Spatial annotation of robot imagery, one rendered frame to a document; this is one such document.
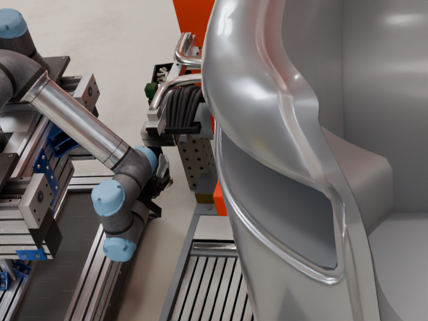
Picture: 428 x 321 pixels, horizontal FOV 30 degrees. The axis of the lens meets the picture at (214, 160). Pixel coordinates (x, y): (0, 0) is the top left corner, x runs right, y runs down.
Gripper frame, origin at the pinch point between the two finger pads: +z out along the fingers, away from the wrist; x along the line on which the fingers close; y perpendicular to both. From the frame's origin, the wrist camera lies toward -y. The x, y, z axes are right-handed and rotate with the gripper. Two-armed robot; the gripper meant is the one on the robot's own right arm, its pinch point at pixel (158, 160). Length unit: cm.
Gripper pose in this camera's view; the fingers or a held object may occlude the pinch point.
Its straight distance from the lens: 214.7
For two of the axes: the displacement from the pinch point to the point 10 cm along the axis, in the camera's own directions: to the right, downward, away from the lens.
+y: -1.9, -7.5, -6.4
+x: -9.6, 0.0, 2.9
